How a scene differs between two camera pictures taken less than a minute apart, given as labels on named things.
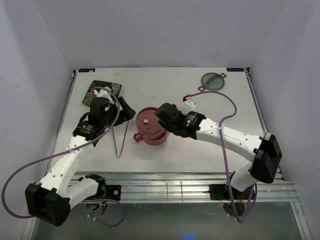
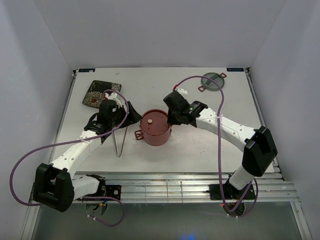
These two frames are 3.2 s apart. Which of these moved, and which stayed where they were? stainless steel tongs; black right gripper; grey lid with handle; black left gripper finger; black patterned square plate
Moved: black right gripper; black left gripper finger
Stayed: black patterned square plate; grey lid with handle; stainless steel tongs
